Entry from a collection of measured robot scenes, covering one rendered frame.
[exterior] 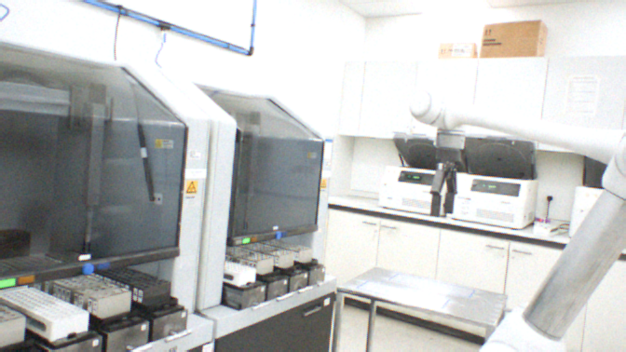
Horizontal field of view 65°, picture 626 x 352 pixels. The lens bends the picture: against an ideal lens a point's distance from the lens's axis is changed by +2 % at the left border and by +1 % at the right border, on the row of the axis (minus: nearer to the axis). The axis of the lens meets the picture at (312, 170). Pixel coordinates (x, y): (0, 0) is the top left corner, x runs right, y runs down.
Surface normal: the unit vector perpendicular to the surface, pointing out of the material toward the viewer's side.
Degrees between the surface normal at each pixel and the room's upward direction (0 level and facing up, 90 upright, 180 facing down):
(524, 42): 90
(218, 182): 90
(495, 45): 90
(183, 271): 90
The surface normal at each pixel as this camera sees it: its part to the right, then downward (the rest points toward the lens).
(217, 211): 0.83, 0.11
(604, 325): -0.55, 0.00
